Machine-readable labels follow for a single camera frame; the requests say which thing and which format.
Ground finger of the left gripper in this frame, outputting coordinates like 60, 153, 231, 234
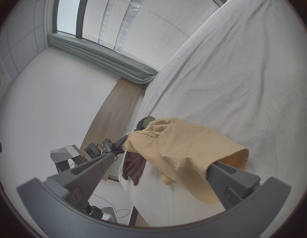
114, 135, 129, 149

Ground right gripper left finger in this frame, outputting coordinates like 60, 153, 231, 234
44, 153, 116, 208

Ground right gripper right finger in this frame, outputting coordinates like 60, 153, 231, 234
207, 160, 261, 212

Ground tan shorts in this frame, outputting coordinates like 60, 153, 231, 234
125, 118, 249, 205

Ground bed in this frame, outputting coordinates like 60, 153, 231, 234
79, 0, 307, 227

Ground brown garment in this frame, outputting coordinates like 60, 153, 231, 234
122, 151, 147, 186

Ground green garment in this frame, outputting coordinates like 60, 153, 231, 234
143, 116, 156, 129

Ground grey-green curtain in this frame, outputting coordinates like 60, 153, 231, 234
47, 32, 159, 84

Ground window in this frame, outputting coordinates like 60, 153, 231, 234
45, 0, 278, 70

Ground black cable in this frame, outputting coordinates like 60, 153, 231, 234
90, 193, 131, 219

